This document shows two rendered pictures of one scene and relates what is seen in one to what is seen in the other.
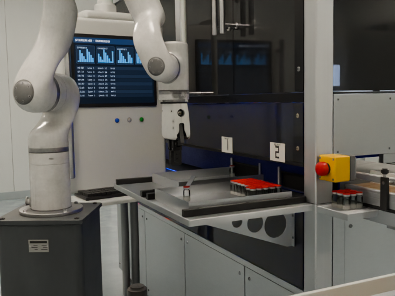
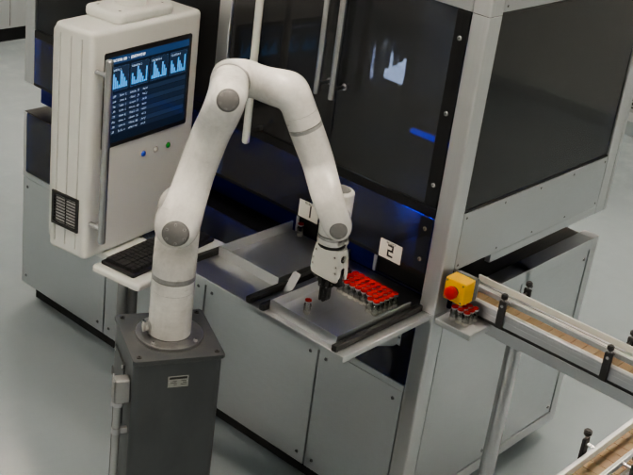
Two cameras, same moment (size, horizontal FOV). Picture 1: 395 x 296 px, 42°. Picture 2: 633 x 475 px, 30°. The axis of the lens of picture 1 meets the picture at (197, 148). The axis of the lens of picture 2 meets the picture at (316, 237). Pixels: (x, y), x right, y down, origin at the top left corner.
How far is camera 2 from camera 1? 2.26 m
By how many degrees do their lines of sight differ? 32
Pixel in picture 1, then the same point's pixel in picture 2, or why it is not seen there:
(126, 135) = (150, 170)
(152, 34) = (338, 201)
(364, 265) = (458, 356)
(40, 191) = (172, 323)
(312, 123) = (443, 243)
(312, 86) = (448, 210)
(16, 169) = not seen: outside the picture
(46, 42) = (200, 178)
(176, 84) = not seen: hidden behind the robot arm
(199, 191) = (306, 292)
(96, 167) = (118, 218)
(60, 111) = not seen: hidden behind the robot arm
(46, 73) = (200, 212)
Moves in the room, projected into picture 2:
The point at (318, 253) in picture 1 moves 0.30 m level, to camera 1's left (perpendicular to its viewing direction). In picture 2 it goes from (428, 357) to (338, 368)
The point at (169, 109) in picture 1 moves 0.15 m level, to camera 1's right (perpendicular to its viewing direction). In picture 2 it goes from (332, 255) to (381, 252)
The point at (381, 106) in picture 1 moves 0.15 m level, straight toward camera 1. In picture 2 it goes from (497, 212) to (507, 234)
